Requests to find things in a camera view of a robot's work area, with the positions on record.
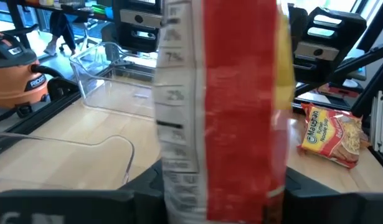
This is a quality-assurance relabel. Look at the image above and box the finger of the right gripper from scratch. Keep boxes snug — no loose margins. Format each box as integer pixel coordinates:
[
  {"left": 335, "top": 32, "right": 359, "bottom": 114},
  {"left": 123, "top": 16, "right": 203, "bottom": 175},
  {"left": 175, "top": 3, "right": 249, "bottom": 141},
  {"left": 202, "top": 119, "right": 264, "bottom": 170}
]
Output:
[
  {"left": 112, "top": 0, "right": 163, "bottom": 54},
  {"left": 289, "top": 4, "right": 368, "bottom": 85}
]

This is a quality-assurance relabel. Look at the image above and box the black desk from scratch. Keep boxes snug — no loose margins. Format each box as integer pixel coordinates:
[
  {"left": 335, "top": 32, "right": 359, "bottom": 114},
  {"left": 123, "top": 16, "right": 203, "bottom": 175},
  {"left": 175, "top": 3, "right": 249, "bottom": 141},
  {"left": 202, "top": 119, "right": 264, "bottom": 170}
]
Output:
[{"left": 6, "top": 0, "right": 114, "bottom": 22}]

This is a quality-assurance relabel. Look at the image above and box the clear plastic bin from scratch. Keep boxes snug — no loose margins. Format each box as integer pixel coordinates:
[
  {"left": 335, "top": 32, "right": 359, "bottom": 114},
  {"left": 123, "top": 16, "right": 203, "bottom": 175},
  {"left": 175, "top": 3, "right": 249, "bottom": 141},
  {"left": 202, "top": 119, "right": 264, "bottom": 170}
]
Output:
[
  {"left": 69, "top": 41, "right": 158, "bottom": 121},
  {"left": 0, "top": 132, "right": 136, "bottom": 195}
]

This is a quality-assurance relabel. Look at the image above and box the red yellow beef ramen pack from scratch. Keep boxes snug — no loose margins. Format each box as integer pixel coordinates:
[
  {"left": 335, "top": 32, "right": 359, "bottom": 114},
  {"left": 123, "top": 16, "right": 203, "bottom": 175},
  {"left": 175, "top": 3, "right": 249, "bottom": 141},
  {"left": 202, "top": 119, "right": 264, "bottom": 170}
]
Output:
[
  {"left": 153, "top": 0, "right": 296, "bottom": 224},
  {"left": 298, "top": 102, "right": 371, "bottom": 170}
]

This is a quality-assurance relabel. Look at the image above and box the silver aluminium post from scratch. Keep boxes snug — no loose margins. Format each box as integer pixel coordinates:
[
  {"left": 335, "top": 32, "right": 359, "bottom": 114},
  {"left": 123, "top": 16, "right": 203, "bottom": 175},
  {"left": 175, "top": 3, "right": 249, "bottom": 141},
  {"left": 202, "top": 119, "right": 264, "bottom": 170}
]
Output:
[{"left": 370, "top": 90, "right": 383, "bottom": 153}]

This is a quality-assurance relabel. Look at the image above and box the black office chair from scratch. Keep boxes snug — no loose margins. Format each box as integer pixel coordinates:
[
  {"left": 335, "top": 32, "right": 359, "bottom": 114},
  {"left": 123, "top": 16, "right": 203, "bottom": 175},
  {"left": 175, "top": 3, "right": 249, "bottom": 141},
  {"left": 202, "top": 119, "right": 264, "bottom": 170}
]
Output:
[{"left": 59, "top": 14, "right": 100, "bottom": 52}]

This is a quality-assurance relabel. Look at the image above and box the orange shop vacuum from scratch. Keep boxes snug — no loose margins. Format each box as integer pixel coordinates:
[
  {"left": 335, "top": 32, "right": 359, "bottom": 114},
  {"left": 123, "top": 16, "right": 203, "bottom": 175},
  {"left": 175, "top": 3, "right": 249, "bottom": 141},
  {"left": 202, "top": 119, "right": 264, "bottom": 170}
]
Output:
[
  {"left": 31, "top": 63, "right": 66, "bottom": 78},
  {"left": 0, "top": 29, "right": 50, "bottom": 118}
]

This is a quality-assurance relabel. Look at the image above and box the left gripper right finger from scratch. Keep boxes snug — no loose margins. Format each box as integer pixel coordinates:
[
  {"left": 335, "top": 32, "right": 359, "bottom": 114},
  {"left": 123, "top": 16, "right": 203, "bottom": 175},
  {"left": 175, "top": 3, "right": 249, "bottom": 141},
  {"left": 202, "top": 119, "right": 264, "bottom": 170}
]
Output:
[{"left": 284, "top": 166, "right": 383, "bottom": 224}]

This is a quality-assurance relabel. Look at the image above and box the person's shoe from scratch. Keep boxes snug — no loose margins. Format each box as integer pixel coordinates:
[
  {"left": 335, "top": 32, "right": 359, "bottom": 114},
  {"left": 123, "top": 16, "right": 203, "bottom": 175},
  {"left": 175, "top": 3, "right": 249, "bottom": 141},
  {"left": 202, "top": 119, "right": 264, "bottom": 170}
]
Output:
[{"left": 43, "top": 42, "right": 59, "bottom": 57}]

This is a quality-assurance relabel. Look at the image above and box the person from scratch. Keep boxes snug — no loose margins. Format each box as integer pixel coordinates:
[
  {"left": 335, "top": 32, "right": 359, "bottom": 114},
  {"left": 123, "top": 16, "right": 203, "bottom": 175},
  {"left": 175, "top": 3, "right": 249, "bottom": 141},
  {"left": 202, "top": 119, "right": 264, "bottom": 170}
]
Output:
[{"left": 49, "top": 11, "right": 77, "bottom": 57}]

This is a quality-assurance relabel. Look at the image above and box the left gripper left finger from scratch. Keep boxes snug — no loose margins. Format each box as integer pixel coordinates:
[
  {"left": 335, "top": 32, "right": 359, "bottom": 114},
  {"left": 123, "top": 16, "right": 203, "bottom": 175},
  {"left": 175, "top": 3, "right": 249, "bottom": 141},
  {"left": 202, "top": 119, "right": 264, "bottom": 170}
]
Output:
[{"left": 0, "top": 160, "right": 169, "bottom": 224}]

